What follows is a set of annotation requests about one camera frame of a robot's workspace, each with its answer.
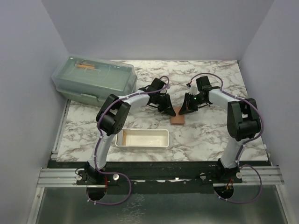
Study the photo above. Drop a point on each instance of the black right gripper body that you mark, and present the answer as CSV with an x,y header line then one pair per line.
x,y
197,102

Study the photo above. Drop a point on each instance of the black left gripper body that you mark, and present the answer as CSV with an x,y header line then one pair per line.
x,y
157,102

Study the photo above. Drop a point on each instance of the tan leather card holder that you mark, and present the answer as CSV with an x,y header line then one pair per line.
x,y
178,119

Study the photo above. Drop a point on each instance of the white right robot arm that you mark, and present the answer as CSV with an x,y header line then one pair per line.
x,y
244,122

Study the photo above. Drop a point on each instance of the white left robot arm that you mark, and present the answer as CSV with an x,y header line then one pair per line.
x,y
113,114

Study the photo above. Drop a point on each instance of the stack of cards in tray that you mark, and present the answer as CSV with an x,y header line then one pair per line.
x,y
121,138

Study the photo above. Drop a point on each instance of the white plastic tray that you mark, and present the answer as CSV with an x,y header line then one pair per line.
x,y
146,139

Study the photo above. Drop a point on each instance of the green translucent storage box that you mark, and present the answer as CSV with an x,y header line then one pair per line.
x,y
90,81

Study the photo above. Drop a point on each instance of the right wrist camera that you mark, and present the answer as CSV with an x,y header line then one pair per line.
x,y
192,89

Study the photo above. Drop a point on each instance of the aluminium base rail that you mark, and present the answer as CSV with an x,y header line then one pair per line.
x,y
64,178

